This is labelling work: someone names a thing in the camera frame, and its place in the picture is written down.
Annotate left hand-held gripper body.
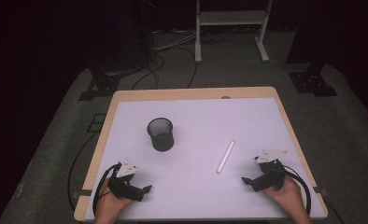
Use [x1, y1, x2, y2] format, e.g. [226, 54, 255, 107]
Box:
[106, 159, 147, 202]

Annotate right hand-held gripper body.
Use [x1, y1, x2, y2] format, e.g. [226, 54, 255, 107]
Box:
[251, 149, 289, 192]

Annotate white stick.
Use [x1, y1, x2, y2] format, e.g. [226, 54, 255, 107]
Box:
[216, 139, 236, 175]

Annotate black mesh pen holder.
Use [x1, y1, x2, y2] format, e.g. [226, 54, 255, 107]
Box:
[146, 117, 176, 153]

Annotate person's left hand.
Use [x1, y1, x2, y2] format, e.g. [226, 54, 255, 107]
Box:
[93, 188, 134, 224]

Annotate person's right hand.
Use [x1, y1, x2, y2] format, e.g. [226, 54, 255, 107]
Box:
[262, 176, 308, 219]

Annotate white table mat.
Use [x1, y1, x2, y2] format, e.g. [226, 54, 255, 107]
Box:
[84, 97, 326, 220]

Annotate wooden table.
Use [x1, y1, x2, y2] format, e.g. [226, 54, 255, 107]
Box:
[74, 86, 329, 222]

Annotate black stand base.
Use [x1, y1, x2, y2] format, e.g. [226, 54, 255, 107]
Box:
[78, 73, 121, 102]
[287, 63, 339, 98]

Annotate white metal stand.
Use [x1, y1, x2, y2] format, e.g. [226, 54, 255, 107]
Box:
[194, 0, 274, 64]

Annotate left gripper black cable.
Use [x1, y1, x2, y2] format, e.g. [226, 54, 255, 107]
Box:
[92, 162, 123, 217]

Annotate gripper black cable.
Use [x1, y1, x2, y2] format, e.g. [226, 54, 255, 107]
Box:
[283, 165, 313, 216]
[92, 162, 123, 217]

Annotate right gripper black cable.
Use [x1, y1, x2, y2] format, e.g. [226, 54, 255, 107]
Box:
[283, 165, 313, 216]

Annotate thin black floor cable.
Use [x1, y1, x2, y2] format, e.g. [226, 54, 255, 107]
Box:
[66, 130, 101, 213]

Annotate looped black floor cable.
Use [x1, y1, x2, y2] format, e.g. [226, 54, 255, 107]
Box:
[130, 46, 199, 91]

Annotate white floor cable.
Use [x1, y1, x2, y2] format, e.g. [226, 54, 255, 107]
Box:
[153, 28, 198, 52]

